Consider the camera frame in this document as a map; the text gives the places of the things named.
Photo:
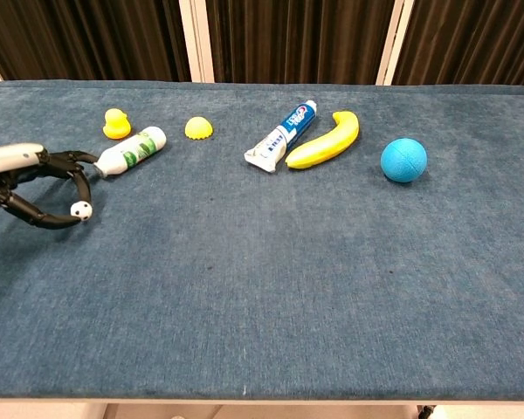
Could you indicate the blue table cloth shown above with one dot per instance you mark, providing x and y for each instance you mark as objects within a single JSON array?
[{"x": 262, "y": 262}]

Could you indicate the white ball with black holes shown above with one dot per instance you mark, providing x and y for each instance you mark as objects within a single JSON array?
[{"x": 81, "y": 210}]

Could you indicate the dark pleated curtain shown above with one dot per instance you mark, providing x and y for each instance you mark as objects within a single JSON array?
[
  {"x": 91, "y": 39},
  {"x": 297, "y": 39},
  {"x": 476, "y": 39}
]

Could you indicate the green white toothpaste tube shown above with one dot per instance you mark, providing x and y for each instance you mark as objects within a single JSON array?
[{"x": 131, "y": 153}]

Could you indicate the blue ball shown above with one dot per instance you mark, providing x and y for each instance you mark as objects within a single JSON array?
[{"x": 404, "y": 160}]

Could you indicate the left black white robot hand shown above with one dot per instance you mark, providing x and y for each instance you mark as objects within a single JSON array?
[{"x": 13, "y": 157}]

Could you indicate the blue white toothpaste tube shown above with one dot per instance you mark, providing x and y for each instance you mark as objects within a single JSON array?
[{"x": 284, "y": 135}]

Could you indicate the yellow banana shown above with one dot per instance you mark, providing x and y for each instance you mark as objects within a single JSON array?
[{"x": 327, "y": 144}]

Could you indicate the yellow rubber duck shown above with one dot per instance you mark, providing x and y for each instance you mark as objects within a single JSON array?
[{"x": 116, "y": 125}]

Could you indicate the yellow ribbed half ball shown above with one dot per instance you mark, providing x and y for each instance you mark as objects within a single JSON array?
[{"x": 199, "y": 129}]

